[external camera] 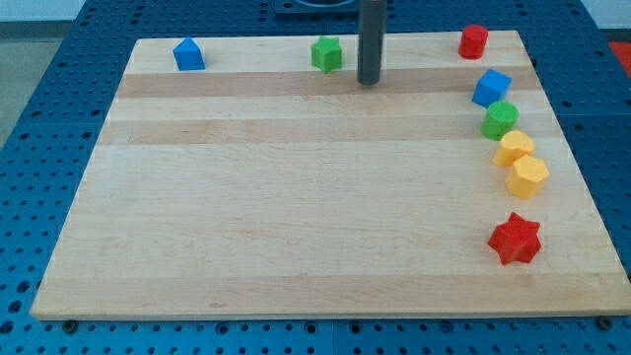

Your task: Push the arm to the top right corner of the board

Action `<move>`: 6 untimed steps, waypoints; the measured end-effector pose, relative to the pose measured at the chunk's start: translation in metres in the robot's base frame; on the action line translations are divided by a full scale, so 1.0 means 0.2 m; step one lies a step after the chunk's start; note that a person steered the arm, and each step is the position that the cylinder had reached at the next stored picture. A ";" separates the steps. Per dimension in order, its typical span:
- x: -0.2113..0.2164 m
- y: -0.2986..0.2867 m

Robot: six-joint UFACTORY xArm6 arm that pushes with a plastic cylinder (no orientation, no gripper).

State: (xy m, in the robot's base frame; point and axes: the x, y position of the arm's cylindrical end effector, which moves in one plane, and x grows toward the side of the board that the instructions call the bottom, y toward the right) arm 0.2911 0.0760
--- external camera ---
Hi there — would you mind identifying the yellow heart block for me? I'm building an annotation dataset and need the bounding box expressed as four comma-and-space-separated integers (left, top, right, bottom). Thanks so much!
492, 130, 536, 167

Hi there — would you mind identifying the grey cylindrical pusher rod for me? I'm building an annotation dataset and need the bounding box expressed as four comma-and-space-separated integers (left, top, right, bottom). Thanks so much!
357, 0, 386, 87

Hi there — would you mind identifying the green star block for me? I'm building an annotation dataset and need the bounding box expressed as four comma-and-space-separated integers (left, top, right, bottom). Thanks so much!
311, 35, 343, 74

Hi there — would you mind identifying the light wooden board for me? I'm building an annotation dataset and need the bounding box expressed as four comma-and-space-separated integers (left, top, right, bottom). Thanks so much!
31, 31, 630, 320

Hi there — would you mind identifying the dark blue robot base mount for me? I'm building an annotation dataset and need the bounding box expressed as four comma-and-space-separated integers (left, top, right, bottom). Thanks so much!
273, 0, 395, 21

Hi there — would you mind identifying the red star block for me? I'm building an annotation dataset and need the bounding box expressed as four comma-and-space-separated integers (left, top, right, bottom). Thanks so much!
487, 212, 541, 265

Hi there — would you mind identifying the yellow hexagon block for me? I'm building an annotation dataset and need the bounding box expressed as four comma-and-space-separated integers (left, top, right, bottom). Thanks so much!
505, 155, 550, 199

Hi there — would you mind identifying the red cylinder block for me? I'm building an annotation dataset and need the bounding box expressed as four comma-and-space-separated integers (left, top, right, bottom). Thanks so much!
458, 25, 488, 60

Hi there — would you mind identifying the blue pentagon house block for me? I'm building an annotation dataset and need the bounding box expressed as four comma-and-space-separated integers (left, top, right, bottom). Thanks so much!
173, 37, 205, 71

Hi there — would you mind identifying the green cylinder block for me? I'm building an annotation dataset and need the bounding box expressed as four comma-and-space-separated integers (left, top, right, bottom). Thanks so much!
480, 101, 520, 141

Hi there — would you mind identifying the blue cube block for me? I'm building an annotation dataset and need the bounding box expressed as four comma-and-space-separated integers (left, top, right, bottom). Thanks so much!
471, 69, 513, 107

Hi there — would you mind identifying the blue perforated table plate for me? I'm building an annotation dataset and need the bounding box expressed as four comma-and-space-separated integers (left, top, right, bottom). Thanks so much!
1, 1, 630, 354

